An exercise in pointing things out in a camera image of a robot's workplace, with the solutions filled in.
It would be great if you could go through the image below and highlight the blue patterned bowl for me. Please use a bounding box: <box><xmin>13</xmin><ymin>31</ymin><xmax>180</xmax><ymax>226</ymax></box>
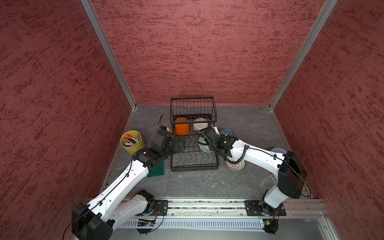
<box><xmin>220</xmin><ymin>129</ymin><xmax>237</xmax><ymax>138</ymax></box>

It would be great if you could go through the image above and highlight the orange plastic bowl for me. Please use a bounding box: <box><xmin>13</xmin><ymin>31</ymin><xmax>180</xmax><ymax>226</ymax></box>
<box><xmin>174</xmin><ymin>118</ymin><xmax>190</xmax><ymax>136</ymax></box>

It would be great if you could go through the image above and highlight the white red lattice bowl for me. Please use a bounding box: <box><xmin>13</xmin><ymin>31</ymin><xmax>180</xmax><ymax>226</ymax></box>
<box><xmin>226</xmin><ymin>157</ymin><xmax>245</xmax><ymax>172</ymax></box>

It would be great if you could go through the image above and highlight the white ceramic bowl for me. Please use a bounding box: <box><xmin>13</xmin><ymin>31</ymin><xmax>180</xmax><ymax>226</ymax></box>
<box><xmin>193</xmin><ymin>118</ymin><xmax>209</xmax><ymax>131</ymax></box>

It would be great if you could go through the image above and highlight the black wire dish rack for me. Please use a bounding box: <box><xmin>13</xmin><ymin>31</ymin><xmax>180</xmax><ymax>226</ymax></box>
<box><xmin>170</xmin><ymin>97</ymin><xmax>219</xmax><ymax>172</ymax></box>

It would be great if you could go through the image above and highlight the grey green patterned bowl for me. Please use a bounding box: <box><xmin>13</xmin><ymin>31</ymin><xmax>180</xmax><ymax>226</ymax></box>
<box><xmin>198</xmin><ymin>135</ymin><xmax>214</xmax><ymax>153</ymax></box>

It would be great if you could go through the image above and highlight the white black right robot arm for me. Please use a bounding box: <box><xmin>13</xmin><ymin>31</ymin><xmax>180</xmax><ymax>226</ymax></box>
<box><xmin>200</xmin><ymin>128</ymin><xmax>308</xmax><ymax>216</ymax></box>

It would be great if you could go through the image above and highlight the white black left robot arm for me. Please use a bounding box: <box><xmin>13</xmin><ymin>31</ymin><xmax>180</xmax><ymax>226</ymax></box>
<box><xmin>68</xmin><ymin>130</ymin><xmax>186</xmax><ymax>240</ymax></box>

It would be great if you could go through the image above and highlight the green sponge cloth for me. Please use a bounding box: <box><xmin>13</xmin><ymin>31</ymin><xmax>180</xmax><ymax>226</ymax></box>
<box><xmin>147</xmin><ymin>161</ymin><xmax>165</xmax><ymax>178</ymax></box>

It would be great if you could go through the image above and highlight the yellow utensil cup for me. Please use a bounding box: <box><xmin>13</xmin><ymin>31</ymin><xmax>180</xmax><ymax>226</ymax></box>
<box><xmin>120</xmin><ymin>130</ymin><xmax>146</xmax><ymax>156</ymax></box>

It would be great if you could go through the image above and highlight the light blue mug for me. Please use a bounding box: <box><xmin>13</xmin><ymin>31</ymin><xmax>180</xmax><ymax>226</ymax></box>
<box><xmin>271</xmin><ymin>148</ymin><xmax>287</xmax><ymax>154</ymax></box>

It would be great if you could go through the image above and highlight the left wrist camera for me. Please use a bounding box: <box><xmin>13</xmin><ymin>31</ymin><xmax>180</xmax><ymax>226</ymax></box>
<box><xmin>159</xmin><ymin>126</ymin><xmax>171</xmax><ymax>132</ymax></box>

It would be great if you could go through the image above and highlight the red handled tool in cup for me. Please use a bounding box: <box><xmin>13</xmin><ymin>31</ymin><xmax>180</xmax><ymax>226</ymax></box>
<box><xmin>123</xmin><ymin>134</ymin><xmax>139</xmax><ymax>144</ymax></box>

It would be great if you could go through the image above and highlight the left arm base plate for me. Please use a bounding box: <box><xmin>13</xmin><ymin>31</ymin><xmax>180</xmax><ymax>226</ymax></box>
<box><xmin>147</xmin><ymin>200</ymin><xmax>169</xmax><ymax>216</ymax></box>

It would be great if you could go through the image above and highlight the aluminium front rail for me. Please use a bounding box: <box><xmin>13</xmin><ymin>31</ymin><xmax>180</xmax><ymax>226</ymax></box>
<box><xmin>157</xmin><ymin>198</ymin><xmax>330</xmax><ymax>219</ymax></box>

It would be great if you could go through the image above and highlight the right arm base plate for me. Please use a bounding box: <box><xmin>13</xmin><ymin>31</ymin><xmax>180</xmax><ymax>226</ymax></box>
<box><xmin>244</xmin><ymin>200</ymin><xmax>287</xmax><ymax>217</ymax></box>

